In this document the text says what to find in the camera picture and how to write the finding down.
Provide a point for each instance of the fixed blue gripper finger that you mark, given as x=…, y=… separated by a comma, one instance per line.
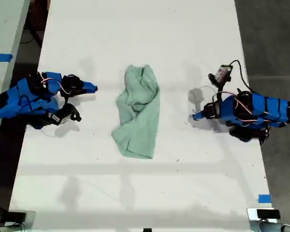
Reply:
x=200, y=114
x=90, y=86

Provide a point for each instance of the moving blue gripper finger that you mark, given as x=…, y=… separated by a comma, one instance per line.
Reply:
x=202, y=118
x=80, y=92

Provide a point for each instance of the pale green T-shirt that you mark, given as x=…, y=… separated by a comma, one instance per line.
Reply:
x=137, y=113

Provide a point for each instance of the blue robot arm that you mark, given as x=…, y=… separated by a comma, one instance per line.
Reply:
x=32, y=102
x=268, y=108

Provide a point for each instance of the long blue tape strip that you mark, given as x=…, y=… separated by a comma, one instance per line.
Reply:
x=0, y=57

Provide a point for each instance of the short blue tape strip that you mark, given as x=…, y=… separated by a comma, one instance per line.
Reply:
x=264, y=198

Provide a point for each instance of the metal table clamp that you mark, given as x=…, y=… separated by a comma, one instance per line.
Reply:
x=253, y=217
x=26, y=218

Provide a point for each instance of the small black box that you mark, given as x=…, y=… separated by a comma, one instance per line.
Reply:
x=147, y=230

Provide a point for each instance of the grey metal tube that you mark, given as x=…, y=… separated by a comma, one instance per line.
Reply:
x=4, y=228
x=280, y=227

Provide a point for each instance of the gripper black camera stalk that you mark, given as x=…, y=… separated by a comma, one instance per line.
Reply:
x=218, y=83
x=73, y=112

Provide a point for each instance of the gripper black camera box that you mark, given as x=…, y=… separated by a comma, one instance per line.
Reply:
x=222, y=72
x=59, y=119

